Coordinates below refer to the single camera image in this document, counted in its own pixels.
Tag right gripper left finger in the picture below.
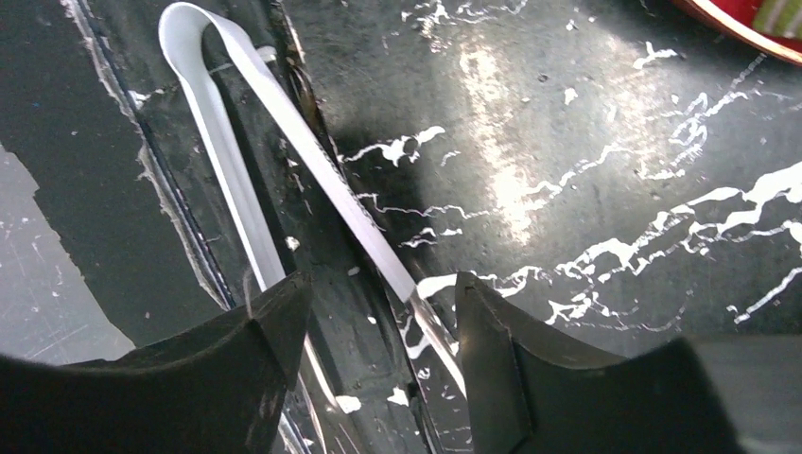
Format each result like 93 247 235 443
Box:
1 271 313 453

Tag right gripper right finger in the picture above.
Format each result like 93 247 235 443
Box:
455 272 741 453

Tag metal serving tongs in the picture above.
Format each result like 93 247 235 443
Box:
157 1 468 454

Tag dark red round tray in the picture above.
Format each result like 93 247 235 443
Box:
672 0 801 66

